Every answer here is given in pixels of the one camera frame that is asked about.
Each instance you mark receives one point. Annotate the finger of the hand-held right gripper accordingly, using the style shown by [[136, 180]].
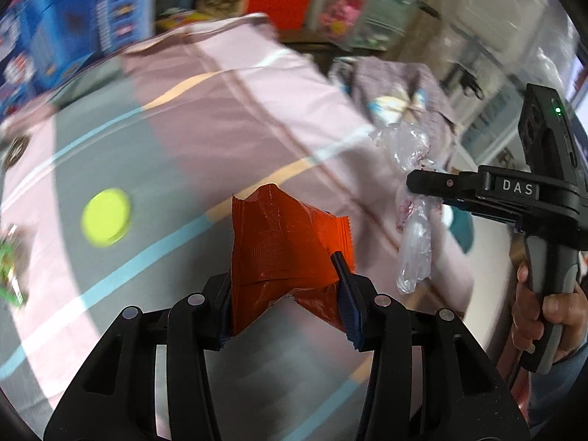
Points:
[[441, 183], [491, 218]]

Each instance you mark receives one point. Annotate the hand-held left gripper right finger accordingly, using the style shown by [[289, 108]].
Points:
[[349, 303]]

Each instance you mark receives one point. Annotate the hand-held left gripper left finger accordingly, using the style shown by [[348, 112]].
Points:
[[224, 312]]

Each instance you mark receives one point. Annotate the clear plastic bag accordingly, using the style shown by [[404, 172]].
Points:
[[415, 248]]

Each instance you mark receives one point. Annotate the orange snack wrapper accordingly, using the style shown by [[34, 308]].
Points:
[[275, 239]]

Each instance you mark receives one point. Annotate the person's right forearm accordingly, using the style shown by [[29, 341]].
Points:
[[565, 386]]

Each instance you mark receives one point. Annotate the person's right hand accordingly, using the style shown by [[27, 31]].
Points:
[[523, 317]]

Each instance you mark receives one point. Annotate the grey striped blanket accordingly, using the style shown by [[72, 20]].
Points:
[[399, 78]]

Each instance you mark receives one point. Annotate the yellow-green round lid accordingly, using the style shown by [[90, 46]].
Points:
[[106, 216]]

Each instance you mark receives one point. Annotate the clear plastic storage container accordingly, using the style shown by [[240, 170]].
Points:
[[367, 18]]

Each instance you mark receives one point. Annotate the pink striped bed sheet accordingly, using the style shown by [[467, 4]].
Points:
[[229, 115]]

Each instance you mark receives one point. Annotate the green snack packet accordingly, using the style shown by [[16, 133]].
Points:
[[9, 266]]

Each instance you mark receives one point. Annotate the dark round badge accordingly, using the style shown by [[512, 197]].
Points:
[[14, 151]]

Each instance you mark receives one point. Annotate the blue printed box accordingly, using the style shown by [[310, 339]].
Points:
[[59, 23]]

